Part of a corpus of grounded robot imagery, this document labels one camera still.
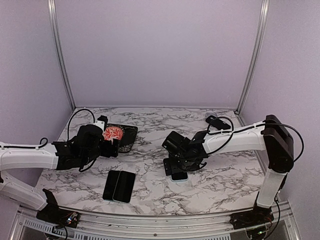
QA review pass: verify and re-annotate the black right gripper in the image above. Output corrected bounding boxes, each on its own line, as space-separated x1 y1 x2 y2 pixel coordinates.
163 153 200 176

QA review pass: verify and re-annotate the black phone light-blue edge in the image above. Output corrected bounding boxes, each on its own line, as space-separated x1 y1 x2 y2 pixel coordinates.
171 171 188 181

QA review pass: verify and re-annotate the light blue phone case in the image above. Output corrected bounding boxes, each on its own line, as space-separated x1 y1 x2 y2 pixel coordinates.
171 173 189 183

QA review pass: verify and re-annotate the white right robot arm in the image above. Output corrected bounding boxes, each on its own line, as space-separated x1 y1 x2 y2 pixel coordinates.
162 115 295 224

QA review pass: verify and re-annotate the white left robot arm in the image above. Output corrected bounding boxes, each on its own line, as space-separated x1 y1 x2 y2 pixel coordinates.
0 121 120 223

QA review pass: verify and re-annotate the black phone leftmost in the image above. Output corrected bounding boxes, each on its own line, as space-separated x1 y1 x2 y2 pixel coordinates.
102 170 120 201

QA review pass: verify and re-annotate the black phone middle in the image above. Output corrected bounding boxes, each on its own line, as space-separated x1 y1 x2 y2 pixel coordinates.
112 171 136 204

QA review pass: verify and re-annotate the grey phone case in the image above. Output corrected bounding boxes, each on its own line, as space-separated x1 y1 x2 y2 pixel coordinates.
205 112 218 118

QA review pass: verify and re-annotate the black phone case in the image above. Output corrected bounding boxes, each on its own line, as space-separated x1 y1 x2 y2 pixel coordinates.
205 115 231 130

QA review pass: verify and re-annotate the red white patterned bowl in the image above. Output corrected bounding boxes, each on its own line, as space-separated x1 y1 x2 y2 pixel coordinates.
103 126 124 141

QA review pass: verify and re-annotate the black square floral plate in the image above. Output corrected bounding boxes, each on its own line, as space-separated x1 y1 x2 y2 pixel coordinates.
106 123 138 154

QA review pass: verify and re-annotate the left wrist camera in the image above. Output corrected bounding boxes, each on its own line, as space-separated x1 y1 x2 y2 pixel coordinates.
94 115 108 132

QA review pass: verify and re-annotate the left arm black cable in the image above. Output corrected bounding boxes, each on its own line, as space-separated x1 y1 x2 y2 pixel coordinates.
38 107 98 173

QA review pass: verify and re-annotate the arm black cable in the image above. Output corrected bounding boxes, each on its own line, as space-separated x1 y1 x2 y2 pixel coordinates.
38 107 98 173
197 116 305 173

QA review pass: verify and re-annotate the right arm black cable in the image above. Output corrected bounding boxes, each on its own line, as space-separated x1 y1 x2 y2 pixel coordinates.
197 116 305 173

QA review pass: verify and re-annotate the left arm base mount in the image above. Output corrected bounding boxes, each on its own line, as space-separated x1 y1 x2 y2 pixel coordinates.
36 188 80 228

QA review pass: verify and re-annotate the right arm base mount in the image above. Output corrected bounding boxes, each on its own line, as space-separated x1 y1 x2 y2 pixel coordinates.
229 198 275 230

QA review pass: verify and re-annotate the front aluminium rail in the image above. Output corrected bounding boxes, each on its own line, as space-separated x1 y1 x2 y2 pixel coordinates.
8 201 301 240

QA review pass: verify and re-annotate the left aluminium frame post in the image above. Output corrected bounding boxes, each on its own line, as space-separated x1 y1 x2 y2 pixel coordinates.
47 0 76 111

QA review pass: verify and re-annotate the aluminium frame post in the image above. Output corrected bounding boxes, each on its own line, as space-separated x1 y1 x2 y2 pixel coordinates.
47 0 76 111
236 0 270 115

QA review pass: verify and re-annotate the right aluminium frame post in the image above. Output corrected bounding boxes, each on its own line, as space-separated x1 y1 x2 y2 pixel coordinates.
236 0 270 115

